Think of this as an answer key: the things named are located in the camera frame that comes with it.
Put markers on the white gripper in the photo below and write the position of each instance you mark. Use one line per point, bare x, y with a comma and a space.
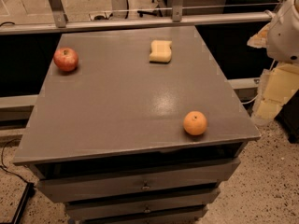
284, 38

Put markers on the orange fruit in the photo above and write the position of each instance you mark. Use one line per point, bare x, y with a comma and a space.
195, 123

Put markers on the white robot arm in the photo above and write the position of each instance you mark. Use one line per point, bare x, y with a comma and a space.
280, 82

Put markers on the red apple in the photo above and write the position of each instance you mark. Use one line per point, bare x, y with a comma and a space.
66, 59

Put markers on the yellow sponge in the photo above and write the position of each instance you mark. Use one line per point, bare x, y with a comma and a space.
160, 51

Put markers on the black office chair base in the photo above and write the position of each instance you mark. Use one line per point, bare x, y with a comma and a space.
156, 12

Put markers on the top grey drawer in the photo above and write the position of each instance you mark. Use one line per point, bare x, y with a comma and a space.
143, 180

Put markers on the grey drawer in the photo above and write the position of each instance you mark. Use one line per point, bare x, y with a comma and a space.
155, 217
142, 205
143, 180

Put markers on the grey drawer cabinet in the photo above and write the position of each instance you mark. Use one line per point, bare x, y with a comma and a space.
120, 112

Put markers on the middle grey drawer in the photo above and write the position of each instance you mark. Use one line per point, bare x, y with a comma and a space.
142, 205

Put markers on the bottom grey drawer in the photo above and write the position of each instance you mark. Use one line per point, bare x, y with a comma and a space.
155, 217

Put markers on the metal frame rail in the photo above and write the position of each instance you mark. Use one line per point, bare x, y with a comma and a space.
62, 16

